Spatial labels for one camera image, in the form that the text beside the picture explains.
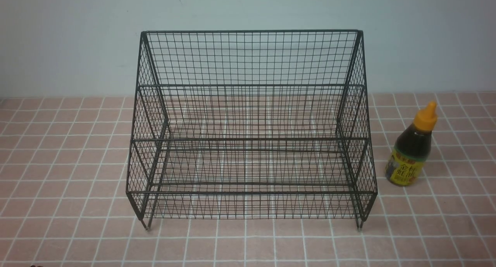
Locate black wire mesh shelf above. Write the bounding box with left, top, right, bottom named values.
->
left=126, top=30, right=379, bottom=230

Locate seasoning bottle with yellow cap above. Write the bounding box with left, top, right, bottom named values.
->
left=385, top=102, right=437, bottom=186

